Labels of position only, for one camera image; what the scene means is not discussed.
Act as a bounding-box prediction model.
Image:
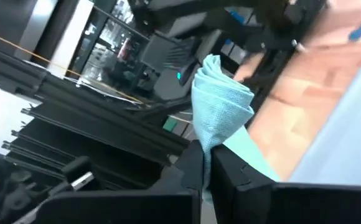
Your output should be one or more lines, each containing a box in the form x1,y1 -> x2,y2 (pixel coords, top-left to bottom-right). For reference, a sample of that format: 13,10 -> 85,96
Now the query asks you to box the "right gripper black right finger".
210,144 -> 361,224

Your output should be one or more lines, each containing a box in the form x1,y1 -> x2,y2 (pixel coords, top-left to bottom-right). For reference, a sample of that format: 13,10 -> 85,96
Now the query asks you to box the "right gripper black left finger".
35,139 -> 205,224

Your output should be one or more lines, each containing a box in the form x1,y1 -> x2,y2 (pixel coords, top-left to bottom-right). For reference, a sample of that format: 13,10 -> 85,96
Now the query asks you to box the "teal cloth napkin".
191,54 -> 281,203

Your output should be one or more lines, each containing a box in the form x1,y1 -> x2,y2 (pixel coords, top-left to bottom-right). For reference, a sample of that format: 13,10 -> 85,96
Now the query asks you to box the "grey plastic tray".
288,43 -> 361,187

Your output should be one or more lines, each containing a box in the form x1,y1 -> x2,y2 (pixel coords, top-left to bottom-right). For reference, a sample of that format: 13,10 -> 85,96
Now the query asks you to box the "black aluminium table frame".
0,43 -> 194,190

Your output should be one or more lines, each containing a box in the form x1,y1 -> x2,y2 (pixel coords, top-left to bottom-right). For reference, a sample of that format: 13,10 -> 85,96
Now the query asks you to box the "yellow extension cable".
0,27 -> 144,104

